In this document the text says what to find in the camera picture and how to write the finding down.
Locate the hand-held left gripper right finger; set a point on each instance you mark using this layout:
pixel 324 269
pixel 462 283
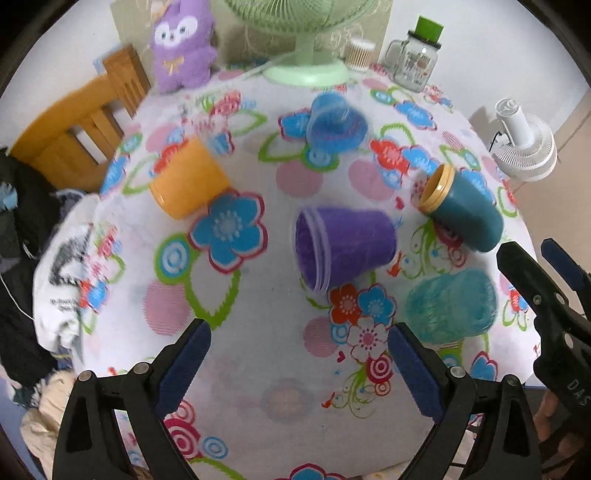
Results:
pixel 411 369

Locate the dark teal cup yellow rim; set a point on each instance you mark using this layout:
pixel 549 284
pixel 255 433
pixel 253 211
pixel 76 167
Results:
pixel 471 212

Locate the purple plastic cup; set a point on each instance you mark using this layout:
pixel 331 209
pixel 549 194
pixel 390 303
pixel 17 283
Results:
pixel 355 244

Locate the wooden chair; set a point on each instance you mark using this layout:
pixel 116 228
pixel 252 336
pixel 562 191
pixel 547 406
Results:
pixel 60 138

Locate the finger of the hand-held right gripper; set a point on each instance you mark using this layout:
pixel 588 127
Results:
pixel 526 277
pixel 565 267

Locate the orange plastic cup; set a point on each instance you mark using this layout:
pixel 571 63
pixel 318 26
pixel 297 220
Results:
pixel 191 177

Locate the green desk fan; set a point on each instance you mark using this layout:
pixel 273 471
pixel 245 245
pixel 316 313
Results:
pixel 307 69

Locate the glass jar mug green lid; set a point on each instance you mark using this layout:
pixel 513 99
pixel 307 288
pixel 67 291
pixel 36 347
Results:
pixel 415 60

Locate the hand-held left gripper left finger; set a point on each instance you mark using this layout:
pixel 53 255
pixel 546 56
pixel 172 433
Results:
pixel 184 364

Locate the translucent light teal cup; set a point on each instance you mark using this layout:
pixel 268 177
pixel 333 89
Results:
pixel 452 307

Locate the translucent blue plastic cup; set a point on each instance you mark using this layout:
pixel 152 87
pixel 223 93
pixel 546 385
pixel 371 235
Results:
pixel 334 124

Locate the small white fan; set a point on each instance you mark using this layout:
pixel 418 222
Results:
pixel 531 147

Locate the light cloth bundle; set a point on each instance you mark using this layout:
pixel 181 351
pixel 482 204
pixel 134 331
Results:
pixel 44 415

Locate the purple plush toy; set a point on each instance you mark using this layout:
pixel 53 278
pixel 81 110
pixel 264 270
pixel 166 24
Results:
pixel 182 50

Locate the floral tablecloth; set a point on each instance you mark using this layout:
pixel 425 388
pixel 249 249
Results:
pixel 258 332

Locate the cotton swab container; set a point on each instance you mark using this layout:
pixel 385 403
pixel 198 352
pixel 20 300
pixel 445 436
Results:
pixel 360 55

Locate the dark clothing pile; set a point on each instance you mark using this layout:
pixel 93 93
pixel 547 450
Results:
pixel 23 230

